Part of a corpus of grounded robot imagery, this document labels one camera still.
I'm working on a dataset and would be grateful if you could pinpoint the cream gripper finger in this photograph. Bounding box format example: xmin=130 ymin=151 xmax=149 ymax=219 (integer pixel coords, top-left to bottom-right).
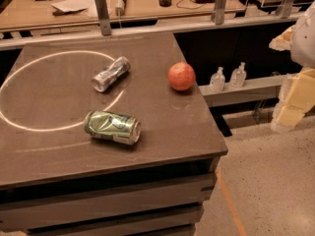
xmin=269 ymin=26 xmax=293 ymax=51
xmin=271 ymin=67 xmax=315 ymax=133

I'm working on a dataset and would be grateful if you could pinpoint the green soda can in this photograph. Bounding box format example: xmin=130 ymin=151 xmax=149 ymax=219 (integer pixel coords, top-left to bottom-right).
xmin=85 ymin=111 xmax=141 ymax=146

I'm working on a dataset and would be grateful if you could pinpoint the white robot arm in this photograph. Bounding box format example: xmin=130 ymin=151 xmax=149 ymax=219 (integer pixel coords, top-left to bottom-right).
xmin=269 ymin=2 xmax=315 ymax=133

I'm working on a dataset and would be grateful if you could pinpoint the silver blue can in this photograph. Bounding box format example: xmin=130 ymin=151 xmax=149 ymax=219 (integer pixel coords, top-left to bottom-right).
xmin=92 ymin=56 xmax=131 ymax=92

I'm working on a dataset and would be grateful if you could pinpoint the clear bottle right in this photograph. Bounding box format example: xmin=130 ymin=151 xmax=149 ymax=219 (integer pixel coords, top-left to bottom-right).
xmin=229 ymin=62 xmax=247 ymax=88

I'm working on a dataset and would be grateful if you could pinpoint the clear bottle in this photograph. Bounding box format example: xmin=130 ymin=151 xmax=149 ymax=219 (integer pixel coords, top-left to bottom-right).
xmin=210 ymin=67 xmax=225 ymax=92
xmin=229 ymin=62 xmax=247 ymax=88

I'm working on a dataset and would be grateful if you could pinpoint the clear bottle left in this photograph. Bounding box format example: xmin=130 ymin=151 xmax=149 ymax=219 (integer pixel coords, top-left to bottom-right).
xmin=210 ymin=67 xmax=225 ymax=92

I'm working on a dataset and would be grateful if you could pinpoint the red apple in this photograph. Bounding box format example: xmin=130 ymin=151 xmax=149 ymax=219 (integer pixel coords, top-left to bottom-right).
xmin=167 ymin=62 xmax=196 ymax=91

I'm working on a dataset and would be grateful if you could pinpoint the silver cylindrical tool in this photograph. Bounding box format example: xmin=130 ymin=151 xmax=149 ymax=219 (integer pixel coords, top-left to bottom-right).
xmin=115 ymin=0 xmax=127 ymax=16

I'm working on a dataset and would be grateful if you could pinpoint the dark wooden table cabinet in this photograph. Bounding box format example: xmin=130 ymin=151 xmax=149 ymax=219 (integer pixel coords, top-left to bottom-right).
xmin=0 ymin=33 xmax=227 ymax=236

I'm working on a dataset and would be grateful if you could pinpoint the white paper sheet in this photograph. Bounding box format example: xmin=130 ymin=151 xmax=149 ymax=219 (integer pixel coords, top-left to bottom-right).
xmin=52 ymin=0 xmax=97 ymax=18

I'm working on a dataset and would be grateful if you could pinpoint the wooden workbench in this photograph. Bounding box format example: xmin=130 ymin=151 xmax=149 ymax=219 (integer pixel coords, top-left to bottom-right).
xmin=0 ymin=0 xmax=247 ymax=32

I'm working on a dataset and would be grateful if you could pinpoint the grey metal bracket right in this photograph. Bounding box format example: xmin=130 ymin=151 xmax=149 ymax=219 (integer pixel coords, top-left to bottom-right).
xmin=276 ymin=0 xmax=294 ymax=19

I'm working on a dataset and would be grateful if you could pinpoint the grey metal bracket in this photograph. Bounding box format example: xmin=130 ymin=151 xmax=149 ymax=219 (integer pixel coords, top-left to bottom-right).
xmin=94 ymin=0 xmax=111 ymax=35
xmin=276 ymin=0 xmax=294 ymax=19
xmin=211 ymin=0 xmax=237 ymax=26

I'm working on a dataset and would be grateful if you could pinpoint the grey metal bracket middle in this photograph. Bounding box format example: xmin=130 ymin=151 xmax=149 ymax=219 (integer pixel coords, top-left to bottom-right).
xmin=211 ymin=0 xmax=237 ymax=26

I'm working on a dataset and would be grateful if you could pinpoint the grey metal bracket left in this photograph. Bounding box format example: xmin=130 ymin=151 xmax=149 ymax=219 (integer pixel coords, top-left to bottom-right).
xmin=94 ymin=0 xmax=111 ymax=35

